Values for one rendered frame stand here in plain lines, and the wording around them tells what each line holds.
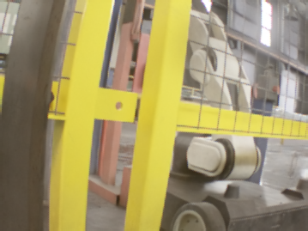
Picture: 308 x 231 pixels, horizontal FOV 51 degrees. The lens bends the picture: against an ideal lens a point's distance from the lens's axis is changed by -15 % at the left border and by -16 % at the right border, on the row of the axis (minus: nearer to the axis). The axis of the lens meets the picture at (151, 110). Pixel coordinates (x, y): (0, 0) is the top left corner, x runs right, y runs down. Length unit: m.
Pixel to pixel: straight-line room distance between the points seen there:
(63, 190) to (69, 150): 0.06
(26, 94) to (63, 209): 0.26
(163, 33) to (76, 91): 0.19
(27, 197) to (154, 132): 0.32
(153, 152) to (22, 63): 0.35
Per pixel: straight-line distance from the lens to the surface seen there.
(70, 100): 0.53
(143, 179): 0.63
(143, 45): 7.98
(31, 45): 0.35
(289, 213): 1.08
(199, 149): 1.24
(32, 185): 0.35
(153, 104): 0.62
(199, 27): 1.43
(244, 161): 1.18
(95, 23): 0.55
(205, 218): 0.87
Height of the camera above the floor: 0.43
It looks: 1 degrees down
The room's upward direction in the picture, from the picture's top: 8 degrees clockwise
